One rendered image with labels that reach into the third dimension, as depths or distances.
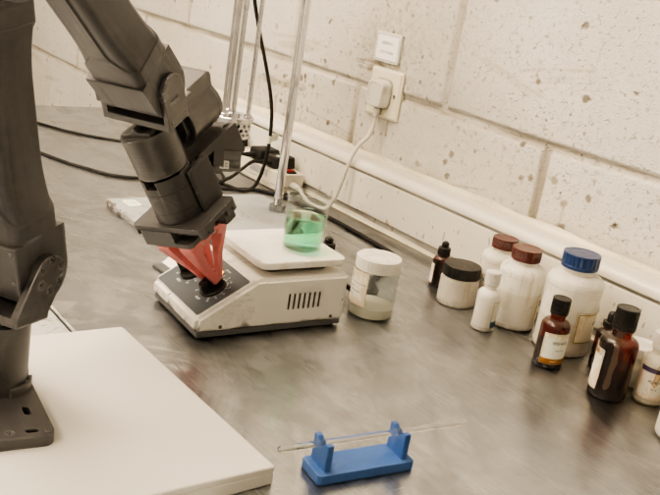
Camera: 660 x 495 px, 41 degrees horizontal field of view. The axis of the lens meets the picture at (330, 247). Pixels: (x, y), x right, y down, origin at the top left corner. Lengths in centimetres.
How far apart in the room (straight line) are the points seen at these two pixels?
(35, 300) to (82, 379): 13
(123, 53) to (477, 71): 73
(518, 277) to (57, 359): 59
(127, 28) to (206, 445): 38
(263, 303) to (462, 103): 57
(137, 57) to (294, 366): 37
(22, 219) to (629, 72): 81
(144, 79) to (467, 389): 48
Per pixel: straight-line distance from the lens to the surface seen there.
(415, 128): 152
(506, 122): 138
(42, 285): 79
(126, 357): 93
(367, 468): 80
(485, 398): 100
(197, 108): 97
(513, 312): 119
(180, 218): 96
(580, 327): 115
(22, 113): 74
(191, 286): 105
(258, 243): 108
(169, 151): 93
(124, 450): 77
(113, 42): 82
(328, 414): 89
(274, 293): 103
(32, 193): 77
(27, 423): 78
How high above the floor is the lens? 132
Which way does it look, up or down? 18 degrees down
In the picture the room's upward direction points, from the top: 9 degrees clockwise
